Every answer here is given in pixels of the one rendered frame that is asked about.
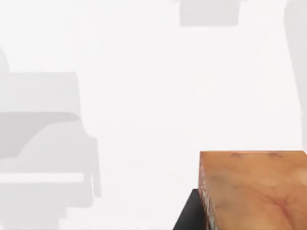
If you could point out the orange brown block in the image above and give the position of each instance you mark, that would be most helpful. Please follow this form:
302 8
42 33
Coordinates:
254 191

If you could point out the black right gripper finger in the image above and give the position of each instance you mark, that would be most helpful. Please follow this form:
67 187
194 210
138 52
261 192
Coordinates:
192 213

